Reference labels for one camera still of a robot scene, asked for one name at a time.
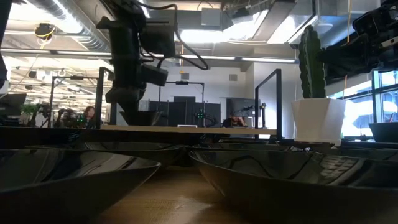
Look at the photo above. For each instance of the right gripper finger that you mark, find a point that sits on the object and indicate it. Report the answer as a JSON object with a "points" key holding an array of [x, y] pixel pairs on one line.
{"points": [[351, 77], [348, 54]]}

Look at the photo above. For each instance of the black wavy square mini plate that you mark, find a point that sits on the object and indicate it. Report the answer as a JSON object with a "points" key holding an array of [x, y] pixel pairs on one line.
{"points": [[143, 119]]}

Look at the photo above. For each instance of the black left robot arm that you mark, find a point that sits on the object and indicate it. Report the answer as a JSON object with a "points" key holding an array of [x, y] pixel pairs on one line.
{"points": [[124, 37]]}

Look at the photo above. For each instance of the black leaf-shaped mini plate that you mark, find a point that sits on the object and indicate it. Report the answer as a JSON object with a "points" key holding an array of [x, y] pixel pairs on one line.
{"points": [[280, 199], [62, 193], [248, 147], [140, 152]]}

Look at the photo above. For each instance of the person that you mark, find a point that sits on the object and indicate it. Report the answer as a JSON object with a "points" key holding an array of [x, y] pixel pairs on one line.
{"points": [[234, 122], [90, 115]]}

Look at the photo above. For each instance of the green cactus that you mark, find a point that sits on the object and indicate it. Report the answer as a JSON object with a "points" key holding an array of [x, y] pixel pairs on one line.
{"points": [[308, 62]]}

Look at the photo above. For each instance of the dark partition panels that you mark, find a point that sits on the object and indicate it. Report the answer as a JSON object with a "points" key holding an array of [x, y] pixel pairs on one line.
{"points": [[183, 107]]}

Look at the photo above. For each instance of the white faceted plant pot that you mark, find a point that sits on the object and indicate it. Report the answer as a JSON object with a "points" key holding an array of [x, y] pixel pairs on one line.
{"points": [[317, 121]]}

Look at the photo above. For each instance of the black bin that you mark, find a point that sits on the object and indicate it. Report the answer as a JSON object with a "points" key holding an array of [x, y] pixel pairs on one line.
{"points": [[384, 132]]}

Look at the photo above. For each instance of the linear ceiling light fixture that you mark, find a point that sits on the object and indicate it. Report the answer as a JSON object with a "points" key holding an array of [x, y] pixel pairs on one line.
{"points": [[217, 57]]}

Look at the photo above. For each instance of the green office plant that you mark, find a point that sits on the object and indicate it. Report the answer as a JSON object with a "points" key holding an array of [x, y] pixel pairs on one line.
{"points": [[30, 109]]}

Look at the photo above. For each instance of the grey ceiling box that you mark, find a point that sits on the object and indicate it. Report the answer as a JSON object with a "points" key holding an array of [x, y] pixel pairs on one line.
{"points": [[211, 17]]}

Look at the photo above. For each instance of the dark computer monitor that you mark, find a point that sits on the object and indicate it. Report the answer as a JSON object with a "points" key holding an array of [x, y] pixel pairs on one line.
{"points": [[12, 104]]}

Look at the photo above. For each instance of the dark window frame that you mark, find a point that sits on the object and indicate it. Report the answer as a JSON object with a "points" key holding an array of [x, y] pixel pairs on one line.
{"points": [[374, 102]]}

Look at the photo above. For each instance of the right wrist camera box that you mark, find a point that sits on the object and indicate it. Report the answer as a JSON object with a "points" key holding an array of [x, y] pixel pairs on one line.
{"points": [[368, 23]]}

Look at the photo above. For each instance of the black background station frame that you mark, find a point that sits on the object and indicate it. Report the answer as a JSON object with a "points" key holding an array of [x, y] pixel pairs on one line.
{"points": [[74, 77], [186, 82]]}

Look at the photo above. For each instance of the wooden shelf with black frame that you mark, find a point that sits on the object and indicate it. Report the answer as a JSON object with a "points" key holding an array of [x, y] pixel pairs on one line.
{"points": [[186, 129]]}

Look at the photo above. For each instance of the silver rectangular air duct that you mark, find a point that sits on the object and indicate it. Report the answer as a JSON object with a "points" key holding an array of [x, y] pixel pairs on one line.
{"points": [[289, 25]]}

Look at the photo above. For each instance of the silver spiral air duct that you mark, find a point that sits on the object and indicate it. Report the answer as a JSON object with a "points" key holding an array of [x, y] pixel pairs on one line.
{"points": [[77, 28]]}

